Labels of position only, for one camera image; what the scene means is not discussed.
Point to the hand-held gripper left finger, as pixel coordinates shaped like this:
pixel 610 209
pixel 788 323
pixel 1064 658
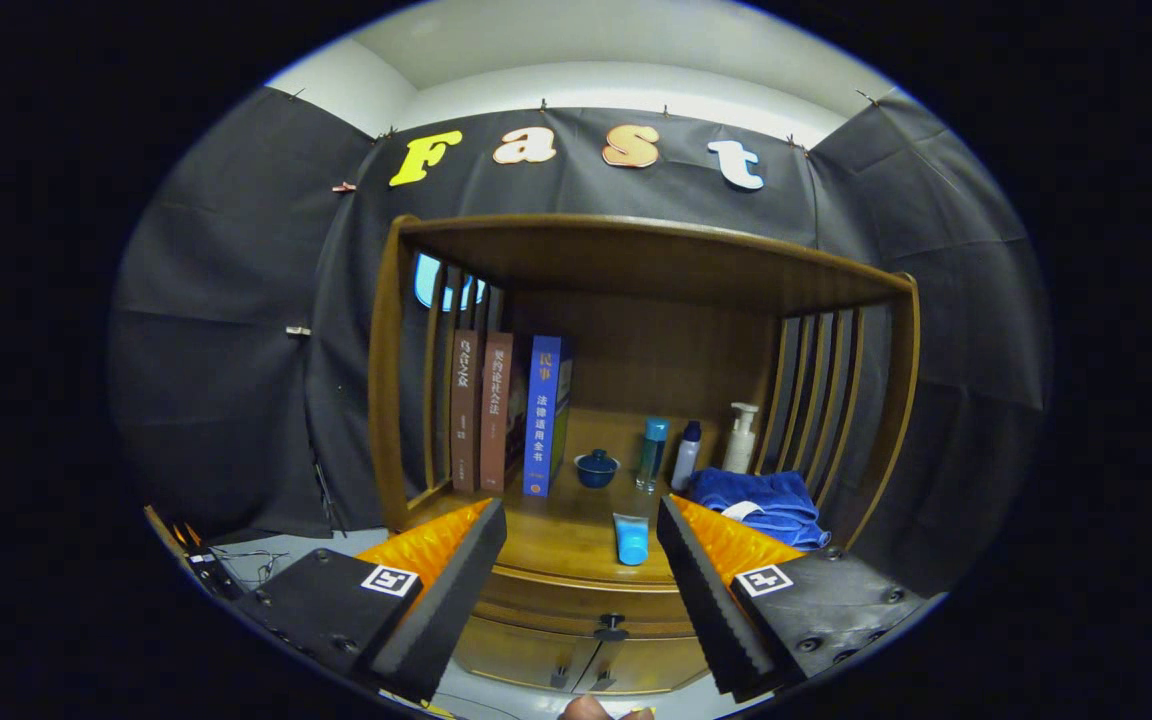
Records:
pixel 441 605

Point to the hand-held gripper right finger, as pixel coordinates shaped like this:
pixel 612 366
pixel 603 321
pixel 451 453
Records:
pixel 711 605

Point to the light blue tube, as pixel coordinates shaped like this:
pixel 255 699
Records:
pixel 631 545

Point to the wooden drawer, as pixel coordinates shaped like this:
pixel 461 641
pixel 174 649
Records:
pixel 556 600

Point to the wooden cabinet door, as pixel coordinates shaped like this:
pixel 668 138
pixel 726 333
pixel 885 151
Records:
pixel 656 665
pixel 506 650

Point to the wooden countertop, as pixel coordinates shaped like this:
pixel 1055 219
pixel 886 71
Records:
pixel 566 540

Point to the wooden cabinet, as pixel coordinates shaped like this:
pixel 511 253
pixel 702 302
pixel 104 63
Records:
pixel 656 350

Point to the blue folded towel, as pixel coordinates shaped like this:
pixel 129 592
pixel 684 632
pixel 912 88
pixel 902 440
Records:
pixel 786 500

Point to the white bottle dark cap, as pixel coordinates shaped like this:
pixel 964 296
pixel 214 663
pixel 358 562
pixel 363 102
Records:
pixel 686 460

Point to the teal glass bottle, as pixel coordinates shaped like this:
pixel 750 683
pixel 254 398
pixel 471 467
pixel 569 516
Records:
pixel 651 455

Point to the white pump bottle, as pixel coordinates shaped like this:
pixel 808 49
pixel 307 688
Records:
pixel 739 445

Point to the blue lidded teacup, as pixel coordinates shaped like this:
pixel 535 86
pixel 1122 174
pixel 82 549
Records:
pixel 597 470

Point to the dark brown book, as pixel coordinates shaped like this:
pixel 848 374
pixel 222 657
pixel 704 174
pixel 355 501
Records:
pixel 464 410

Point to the reddish brown book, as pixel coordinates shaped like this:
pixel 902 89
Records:
pixel 496 410

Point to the blue book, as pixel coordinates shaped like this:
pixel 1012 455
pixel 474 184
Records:
pixel 541 420

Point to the black device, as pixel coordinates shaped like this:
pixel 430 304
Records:
pixel 211 575

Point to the black backdrop cloth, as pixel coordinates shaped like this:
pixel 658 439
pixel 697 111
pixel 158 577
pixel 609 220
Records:
pixel 216 350

